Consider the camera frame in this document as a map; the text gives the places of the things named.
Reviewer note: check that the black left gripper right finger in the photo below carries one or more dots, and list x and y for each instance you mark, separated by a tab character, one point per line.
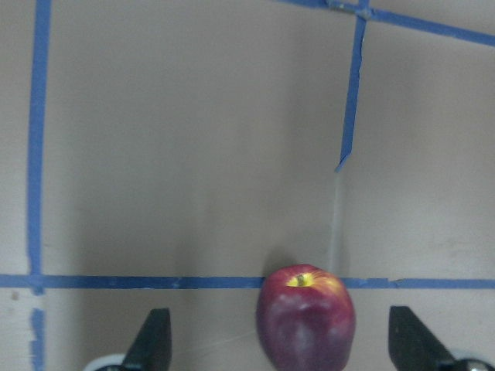
412	346

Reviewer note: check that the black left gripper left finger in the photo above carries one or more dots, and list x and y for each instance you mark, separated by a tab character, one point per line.
152	347

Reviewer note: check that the red apple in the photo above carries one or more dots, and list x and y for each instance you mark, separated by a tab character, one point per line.
305	319

